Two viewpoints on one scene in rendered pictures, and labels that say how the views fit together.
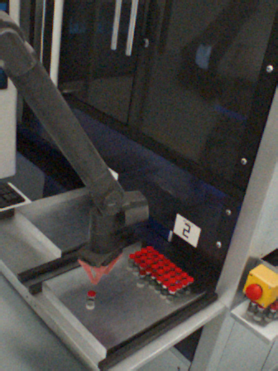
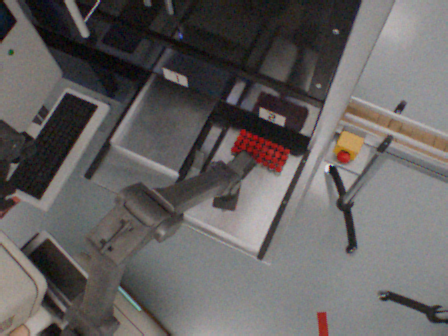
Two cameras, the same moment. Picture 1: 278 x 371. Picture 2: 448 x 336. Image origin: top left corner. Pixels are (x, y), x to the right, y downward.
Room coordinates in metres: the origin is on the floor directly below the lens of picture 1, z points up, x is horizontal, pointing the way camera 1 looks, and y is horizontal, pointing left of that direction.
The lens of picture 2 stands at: (0.43, 0.16, 2.31)
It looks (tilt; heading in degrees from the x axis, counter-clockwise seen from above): 70 degrees down; 346
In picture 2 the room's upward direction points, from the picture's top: 3 degrees counter-clockwise
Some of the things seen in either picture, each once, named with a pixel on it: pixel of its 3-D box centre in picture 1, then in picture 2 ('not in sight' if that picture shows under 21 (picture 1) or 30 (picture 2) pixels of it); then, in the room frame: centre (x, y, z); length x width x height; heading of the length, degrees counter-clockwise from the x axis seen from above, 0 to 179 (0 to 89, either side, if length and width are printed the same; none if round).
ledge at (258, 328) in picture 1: (263, 316); (349, 150); (0.89, -0.39, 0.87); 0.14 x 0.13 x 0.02; 137
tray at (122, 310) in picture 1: (125, 291); (244, 185); (0.87, -0.01, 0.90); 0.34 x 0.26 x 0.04; 137
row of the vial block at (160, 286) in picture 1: (150, 277); (255, 161); (0.94, -0.07, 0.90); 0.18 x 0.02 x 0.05; 47
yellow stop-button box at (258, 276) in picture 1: (264, 284); (349, 143); (0.87, -0.35, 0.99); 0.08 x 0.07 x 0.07; 137
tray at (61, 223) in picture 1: (82, 216); (167, 117); (1.18, 0.16, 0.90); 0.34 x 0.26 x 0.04; 137
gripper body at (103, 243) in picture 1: (101, 239); (226, 189); (0.81, 0.06, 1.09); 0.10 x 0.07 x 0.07; 151
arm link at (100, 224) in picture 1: (105, 217); not in sight; (0.81, 0.06, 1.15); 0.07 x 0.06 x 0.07; 122
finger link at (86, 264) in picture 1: (98, 265); not in sight; (0.81, 0.06, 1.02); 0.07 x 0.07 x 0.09; 61
